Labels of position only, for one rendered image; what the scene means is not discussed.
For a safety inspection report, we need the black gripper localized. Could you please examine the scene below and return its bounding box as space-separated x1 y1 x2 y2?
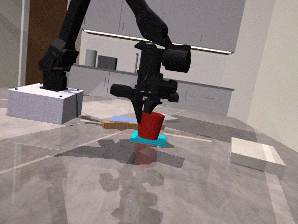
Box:
110 66 179 124

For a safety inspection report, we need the cream flat box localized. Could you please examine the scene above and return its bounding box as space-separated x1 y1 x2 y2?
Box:
229 137 286 176

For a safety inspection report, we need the red cup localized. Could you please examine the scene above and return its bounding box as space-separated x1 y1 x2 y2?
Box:
137 111 165 140

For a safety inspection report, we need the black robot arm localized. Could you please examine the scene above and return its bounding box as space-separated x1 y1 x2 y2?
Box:
38 0 191 99

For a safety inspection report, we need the brown wooden bar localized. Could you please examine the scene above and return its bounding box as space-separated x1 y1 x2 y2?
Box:
102 121 165 130

